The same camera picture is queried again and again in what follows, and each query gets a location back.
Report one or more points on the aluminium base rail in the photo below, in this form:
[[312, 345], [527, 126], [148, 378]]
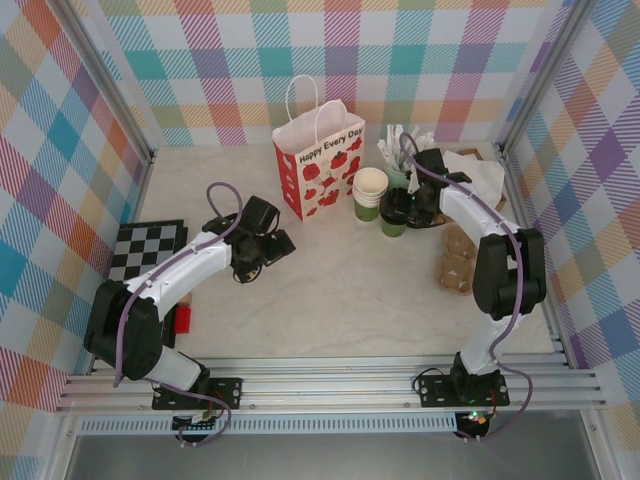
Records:
[[325, 385]]

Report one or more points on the red block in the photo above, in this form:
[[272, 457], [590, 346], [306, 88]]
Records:
[[183, 321]]

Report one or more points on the stack of green paper cups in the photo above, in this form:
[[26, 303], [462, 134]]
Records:
[[370, 182]]

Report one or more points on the white paper-wrapped straw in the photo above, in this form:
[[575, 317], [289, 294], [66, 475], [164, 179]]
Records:
[[391, 145], [387, 152], [418, 137], [431, 140], [426, 141], [400, 142]]

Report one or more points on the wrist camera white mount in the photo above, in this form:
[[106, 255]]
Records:
[[413, 182], [219, 224]]

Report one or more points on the grey aluminium frame post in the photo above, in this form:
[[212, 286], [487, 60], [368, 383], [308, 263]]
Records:
[[544, 75], [106, 80]]

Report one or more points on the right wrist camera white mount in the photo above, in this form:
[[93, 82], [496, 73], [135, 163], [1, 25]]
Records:
[[413, 182]]

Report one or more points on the black grey checkerboard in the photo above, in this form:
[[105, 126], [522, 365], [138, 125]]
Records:
[[145, 245]]

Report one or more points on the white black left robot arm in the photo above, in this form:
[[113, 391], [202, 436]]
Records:
[[190, 265]]

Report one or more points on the green paper coffee cup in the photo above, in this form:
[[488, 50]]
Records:
[[394, 229]]

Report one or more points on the red white paper gift bag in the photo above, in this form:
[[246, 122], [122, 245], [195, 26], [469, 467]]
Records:
[[320, 170]]

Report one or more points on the black controller with LED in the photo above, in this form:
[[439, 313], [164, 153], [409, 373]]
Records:
[[475, 421]]

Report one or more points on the grey aluminium side rail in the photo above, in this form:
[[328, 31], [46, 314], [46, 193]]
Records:
[[557, 330], [142, 185]]

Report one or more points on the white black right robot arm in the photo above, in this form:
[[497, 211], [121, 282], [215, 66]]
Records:
[[470, 210]]

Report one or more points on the white paper napkin stack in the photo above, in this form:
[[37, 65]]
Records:
[[487, 180]]

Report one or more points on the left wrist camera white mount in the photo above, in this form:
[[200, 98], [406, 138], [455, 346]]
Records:
[[219, 224]]

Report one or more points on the small wooden block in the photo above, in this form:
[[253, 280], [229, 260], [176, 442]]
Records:
[[188, 301]]

